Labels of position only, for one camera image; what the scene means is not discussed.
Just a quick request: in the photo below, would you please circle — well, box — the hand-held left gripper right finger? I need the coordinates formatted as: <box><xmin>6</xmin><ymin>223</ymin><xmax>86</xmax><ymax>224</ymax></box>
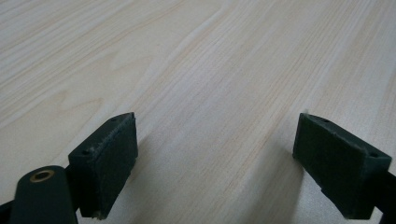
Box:
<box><xmin>291</xmin><ymin>112</ymin><xmax>393</xmax><ymax>220</ymax></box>

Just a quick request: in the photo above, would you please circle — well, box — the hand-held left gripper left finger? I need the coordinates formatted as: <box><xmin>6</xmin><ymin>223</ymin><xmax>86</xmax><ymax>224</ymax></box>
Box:
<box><xmin>67</xmin><ymin>111</ymin><xmax>139</xmax><ymax>220</ymax></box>

